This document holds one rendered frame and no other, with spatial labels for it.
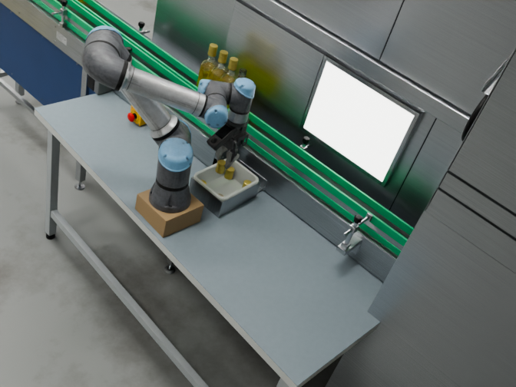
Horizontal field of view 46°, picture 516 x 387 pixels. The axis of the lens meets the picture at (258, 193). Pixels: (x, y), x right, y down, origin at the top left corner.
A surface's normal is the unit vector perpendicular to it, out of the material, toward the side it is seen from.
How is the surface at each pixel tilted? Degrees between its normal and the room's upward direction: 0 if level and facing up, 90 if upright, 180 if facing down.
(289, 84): 90
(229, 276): 0
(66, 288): 0
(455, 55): 90
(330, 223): 90
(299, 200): 90
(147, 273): 0
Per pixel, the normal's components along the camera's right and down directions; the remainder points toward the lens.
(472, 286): -0.65, 0.36
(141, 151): 0.24, -0.74
